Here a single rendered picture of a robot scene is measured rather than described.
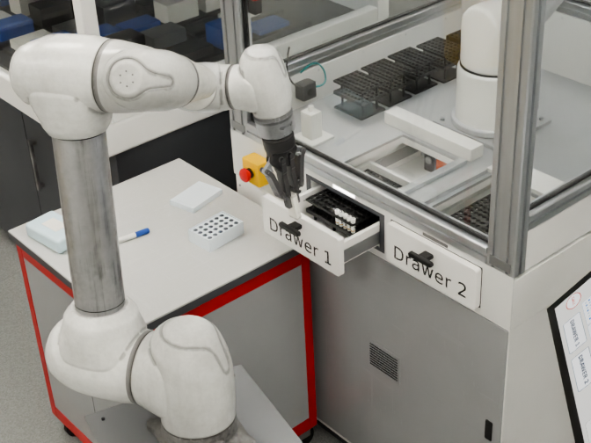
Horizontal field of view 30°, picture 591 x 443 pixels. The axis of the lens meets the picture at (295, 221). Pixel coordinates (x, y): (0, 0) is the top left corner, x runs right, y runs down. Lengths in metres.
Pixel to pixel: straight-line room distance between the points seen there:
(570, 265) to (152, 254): 1.07
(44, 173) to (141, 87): 2.04
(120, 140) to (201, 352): 1.31
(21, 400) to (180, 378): 1.65
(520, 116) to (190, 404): 0.87
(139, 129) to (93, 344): 1.26
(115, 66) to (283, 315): 1.28
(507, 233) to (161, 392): 0.82
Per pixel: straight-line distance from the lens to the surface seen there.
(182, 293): 2.77
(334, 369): 3.19
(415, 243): 2.63
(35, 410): 3.69
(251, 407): 2.39
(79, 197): 2.09
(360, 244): 2.71
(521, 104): 2.26
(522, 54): 2.23
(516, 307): 2.54
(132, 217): 3.10
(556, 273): 2.61
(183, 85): 1.96
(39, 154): 3.87
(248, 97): 2.45
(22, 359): 3.91
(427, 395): 2.90
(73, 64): 1.97
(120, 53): 1.92
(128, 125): 3.32
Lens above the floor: 2.37
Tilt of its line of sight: 32 degrees down
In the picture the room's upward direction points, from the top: 3 degrees counter-clockwise
